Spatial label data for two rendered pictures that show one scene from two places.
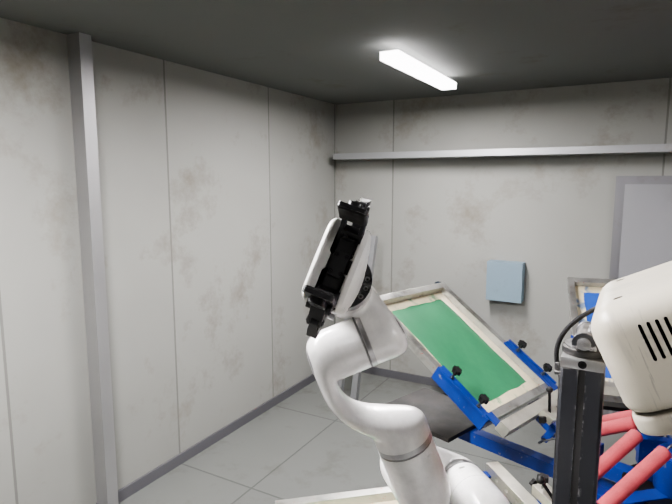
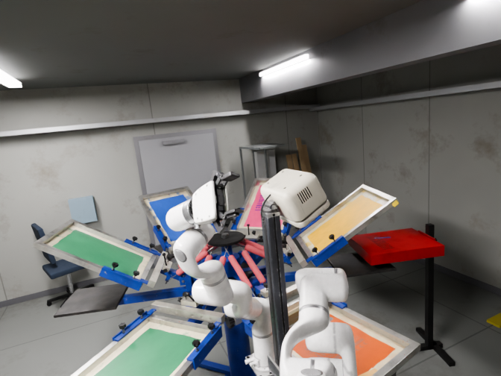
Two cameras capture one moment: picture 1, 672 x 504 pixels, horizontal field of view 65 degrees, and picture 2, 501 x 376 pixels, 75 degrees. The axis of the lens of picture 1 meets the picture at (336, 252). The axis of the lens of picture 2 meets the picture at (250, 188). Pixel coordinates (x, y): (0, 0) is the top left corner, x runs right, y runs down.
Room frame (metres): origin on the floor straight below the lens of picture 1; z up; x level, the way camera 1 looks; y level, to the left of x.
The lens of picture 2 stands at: (0.01, 0.60, 2.22)
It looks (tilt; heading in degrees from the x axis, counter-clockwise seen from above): 11 degrees down; 308
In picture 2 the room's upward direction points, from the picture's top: 6 degrees counter-clockwise
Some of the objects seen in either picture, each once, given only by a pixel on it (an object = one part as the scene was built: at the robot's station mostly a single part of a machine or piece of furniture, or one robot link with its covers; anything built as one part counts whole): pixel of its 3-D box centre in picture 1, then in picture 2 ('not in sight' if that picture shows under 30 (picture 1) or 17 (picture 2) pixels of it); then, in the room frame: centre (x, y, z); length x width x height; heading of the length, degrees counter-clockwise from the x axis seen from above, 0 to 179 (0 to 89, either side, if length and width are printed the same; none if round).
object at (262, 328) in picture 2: not in sight; (259, 315); (0.84, -0.43, 1.37); 0.13 x 0.10 x 0.16; 14
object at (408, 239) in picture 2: not in sight; (393, 245); (0.72, -2.21, 1.06); 0.61 x 0.46 x 0.12; 42
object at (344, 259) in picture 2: not in sight; (309, 272); (1.28, -1.71, 0.91); 1.34 x 0.41 x 0.08; 42
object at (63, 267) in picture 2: not in sight; (63, 262); (4.79, -1.14, 0.57); 0.66 x 0.63 x 1.14; 60
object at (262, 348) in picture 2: not in sight; (261, 348); (0.84, -0.42, 1.21); 0.16 x 0.13 x 0.15; 61
